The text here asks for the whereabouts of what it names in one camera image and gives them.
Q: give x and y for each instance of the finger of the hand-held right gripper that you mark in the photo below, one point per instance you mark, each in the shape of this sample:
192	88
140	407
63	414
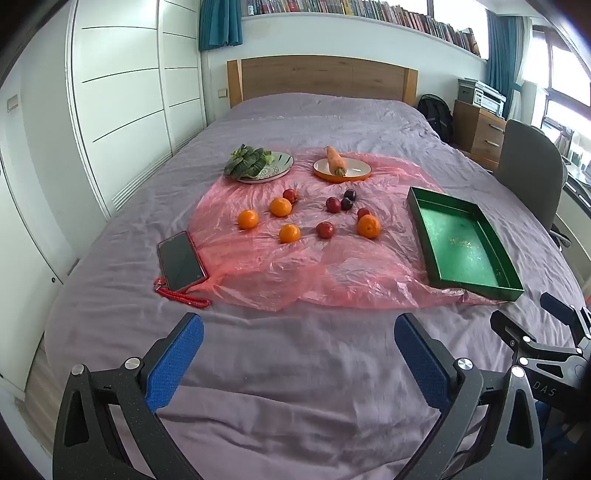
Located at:
556	304
505	323

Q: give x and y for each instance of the grey printer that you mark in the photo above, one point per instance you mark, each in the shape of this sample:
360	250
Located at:
480	94

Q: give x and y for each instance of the orange rimmed white plate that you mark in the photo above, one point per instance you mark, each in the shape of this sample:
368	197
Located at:
358	168

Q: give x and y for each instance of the grey office chair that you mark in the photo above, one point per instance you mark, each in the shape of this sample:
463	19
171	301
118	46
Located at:
526	166

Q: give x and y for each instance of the white wardrobe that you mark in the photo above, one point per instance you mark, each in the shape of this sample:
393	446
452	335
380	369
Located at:
120	92

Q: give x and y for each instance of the window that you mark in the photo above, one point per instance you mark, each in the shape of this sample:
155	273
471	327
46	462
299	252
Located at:
565	113

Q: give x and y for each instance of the patterned grey plate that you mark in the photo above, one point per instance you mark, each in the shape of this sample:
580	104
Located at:
281	161

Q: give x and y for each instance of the wooden drawer cabinet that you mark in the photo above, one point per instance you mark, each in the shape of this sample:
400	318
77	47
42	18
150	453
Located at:
480	134

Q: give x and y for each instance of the smartphone with red case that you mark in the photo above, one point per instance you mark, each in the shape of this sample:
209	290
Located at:
180	261

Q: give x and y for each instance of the dark purple plum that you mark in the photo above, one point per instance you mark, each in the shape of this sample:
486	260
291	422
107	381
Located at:
349	194
346	203

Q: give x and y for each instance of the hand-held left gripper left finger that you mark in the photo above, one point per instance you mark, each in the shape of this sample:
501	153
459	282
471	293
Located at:
178	364

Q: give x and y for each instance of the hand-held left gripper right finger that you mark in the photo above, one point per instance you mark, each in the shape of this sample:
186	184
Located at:
420	355

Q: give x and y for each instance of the white desk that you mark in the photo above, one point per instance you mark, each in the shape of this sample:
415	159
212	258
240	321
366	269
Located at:
577	184

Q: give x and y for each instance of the green leafy vegetable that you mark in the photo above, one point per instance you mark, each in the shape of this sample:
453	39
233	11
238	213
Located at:
247	159

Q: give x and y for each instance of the orange mandarin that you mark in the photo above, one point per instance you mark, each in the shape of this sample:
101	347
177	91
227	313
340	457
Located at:
369	226
280	206
289	233
249	219

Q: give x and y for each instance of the black backpack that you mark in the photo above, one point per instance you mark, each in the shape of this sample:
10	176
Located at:
436	115

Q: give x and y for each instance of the teal curtain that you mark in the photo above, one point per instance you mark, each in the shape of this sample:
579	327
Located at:
221	23
501	60

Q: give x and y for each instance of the row of books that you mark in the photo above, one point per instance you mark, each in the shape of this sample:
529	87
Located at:
369	8

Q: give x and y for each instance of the wall socket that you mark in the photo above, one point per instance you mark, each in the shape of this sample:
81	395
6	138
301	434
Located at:
223	93

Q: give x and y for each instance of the pink plastic sheet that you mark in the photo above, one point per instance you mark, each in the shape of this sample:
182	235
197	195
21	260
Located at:
277	267

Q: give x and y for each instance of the green rectangular tray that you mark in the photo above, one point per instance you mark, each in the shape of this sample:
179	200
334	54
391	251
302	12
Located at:
457	240

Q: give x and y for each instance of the red plum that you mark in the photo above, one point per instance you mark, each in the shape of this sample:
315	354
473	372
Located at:
325	229
363	213
333	204
290	195

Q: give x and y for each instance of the carrot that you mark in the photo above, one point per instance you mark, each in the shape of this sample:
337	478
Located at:
334	159

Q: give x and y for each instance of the wooden headboard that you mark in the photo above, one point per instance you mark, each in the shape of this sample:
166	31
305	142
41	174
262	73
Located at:
323	76

